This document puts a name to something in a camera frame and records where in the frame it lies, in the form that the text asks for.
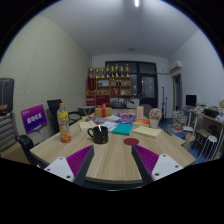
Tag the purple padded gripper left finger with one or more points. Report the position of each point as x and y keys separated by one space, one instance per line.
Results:
x=74 y=167

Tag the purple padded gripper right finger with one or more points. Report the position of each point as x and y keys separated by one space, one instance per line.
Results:
x=152 y=166

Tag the red round coaster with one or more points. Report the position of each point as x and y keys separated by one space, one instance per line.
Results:
x=131 y=141

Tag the black polka dot mug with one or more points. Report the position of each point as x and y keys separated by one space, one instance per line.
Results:
x=99 y=134

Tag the yellow sticky notepad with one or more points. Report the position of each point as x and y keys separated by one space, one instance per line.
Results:
x=86 y=125

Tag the teal book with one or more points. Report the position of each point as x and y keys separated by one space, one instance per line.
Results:
x=123 y=129

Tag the potted pink flower bouquet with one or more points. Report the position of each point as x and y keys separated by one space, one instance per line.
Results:
x=154 y=117

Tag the white paper sheet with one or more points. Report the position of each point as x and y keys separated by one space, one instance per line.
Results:
x=110 y=125

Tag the black chair armrest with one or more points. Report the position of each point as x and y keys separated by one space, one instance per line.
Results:
x=27 y=144

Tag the orange juice bottle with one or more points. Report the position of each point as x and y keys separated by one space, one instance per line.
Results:
x=63 y=122

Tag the white stool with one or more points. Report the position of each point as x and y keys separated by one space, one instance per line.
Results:
x=209 y=146

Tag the yellow gift box red ribbon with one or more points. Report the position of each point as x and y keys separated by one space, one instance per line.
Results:
x=102 y=111

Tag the purple sign board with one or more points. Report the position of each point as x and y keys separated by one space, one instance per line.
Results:
x=33 y=118

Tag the black office chair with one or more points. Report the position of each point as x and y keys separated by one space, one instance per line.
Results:
x=53 y=105

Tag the side desk with clutter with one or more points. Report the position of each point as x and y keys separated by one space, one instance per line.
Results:
x=201 y=120

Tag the black computer monitor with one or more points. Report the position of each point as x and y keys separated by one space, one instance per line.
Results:
x=191 y=100

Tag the wooden shelf with trophies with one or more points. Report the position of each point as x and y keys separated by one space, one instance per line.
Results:
x=108 y=85

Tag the white air conditioner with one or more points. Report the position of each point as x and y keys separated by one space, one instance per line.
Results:
x=175 y=66

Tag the black bag on left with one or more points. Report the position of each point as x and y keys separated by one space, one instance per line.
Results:
x=6 y=95

